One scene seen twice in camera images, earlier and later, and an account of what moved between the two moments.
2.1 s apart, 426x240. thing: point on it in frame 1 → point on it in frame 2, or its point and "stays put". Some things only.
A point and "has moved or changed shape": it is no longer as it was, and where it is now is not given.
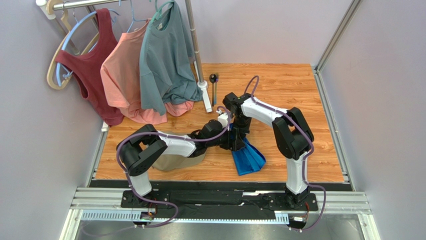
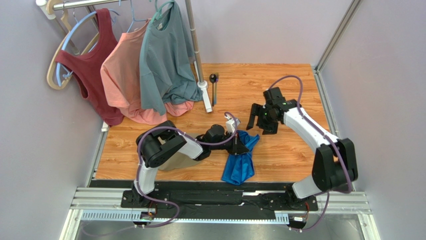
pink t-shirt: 120,69 stays put
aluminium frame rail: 329,200 stays put
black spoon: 212,78 stays put
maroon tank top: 86,66 stays put
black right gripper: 240,133 → 263,116
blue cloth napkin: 249,159 has moved or changed shape
